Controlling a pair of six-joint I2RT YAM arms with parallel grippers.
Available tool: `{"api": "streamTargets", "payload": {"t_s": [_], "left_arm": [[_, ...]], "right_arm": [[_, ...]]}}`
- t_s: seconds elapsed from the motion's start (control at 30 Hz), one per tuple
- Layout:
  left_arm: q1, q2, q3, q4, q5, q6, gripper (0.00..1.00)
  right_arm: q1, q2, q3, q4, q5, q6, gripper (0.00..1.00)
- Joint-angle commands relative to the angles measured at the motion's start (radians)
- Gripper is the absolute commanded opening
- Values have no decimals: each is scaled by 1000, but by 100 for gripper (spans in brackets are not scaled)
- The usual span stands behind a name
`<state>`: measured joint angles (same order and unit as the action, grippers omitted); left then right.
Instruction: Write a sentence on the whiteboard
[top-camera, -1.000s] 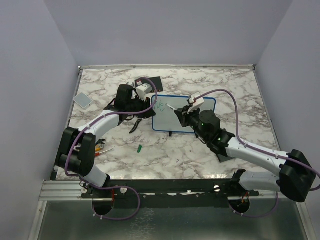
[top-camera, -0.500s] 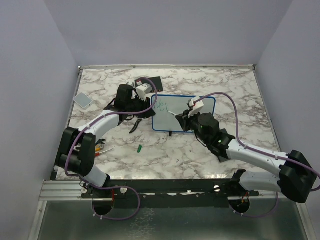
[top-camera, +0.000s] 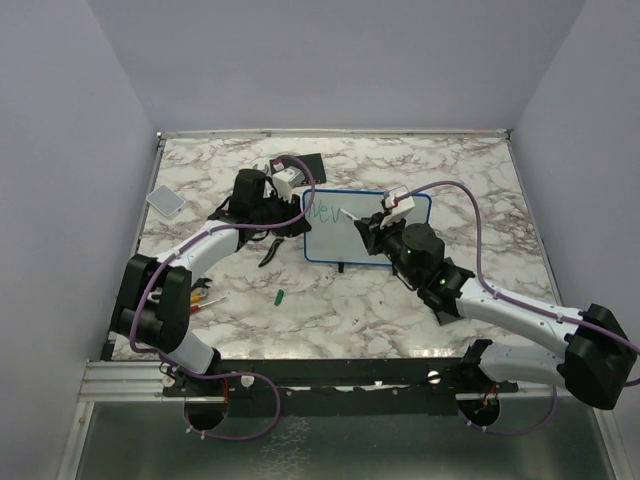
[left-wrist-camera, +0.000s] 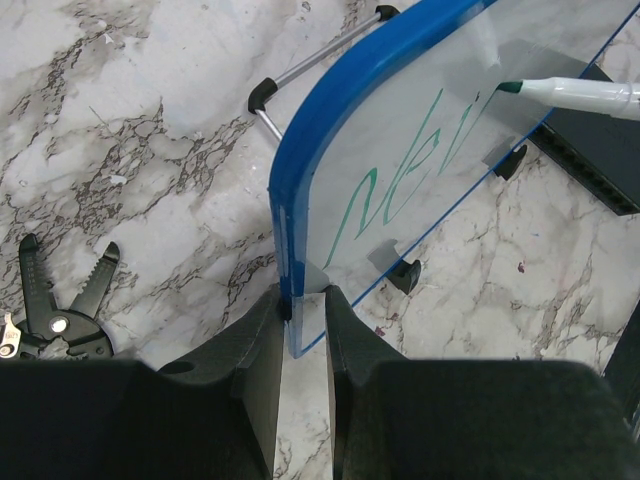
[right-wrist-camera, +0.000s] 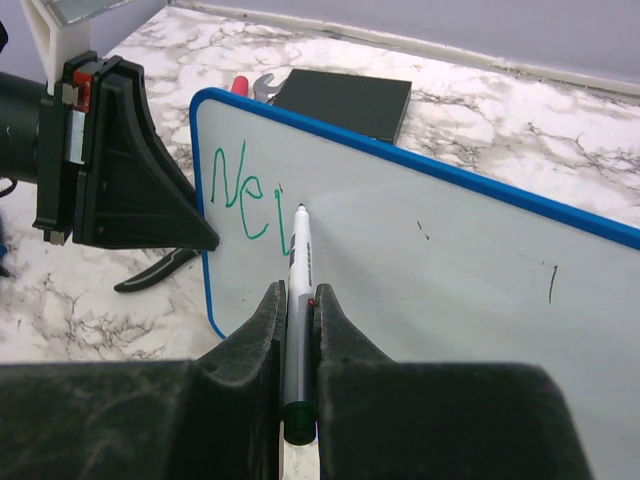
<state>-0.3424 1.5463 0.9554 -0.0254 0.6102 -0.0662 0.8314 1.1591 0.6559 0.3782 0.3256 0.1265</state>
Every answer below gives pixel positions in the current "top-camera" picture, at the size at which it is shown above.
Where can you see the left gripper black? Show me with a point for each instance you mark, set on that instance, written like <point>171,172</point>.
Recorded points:
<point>292,209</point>

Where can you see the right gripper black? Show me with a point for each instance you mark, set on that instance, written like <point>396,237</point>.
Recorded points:
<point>373,232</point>

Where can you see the white marker pen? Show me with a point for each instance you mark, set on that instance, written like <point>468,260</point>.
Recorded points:
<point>349,215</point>

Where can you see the blue framed whiteboard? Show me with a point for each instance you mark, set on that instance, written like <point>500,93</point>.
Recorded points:
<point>333,237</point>

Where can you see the green marker cap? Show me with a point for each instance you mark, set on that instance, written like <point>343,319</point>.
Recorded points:
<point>279,297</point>

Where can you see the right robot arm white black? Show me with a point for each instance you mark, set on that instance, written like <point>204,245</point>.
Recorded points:
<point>583,351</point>

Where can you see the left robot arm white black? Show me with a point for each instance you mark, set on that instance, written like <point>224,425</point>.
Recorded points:
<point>153,305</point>

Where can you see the black rectangular block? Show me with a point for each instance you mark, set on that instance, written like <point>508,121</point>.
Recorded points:
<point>446,317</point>

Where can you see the small white square device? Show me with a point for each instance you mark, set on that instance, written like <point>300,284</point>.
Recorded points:
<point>165,201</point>

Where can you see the black handled pliers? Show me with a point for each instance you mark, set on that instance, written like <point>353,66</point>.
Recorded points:
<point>277,242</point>

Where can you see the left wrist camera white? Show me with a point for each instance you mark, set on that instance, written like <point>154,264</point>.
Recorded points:
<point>286,176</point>

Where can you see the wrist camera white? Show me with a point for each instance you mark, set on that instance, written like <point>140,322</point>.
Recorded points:
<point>286,176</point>
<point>397,204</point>

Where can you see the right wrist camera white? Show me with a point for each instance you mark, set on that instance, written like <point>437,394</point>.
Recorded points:
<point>397,204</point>

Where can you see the black network switch box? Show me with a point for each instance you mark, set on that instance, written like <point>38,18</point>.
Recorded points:
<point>313,162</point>

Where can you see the orange handled screwdriver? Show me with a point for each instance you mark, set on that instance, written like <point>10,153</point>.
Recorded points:
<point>204,303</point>

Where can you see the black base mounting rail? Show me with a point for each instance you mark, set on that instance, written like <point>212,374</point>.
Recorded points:
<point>325,388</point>

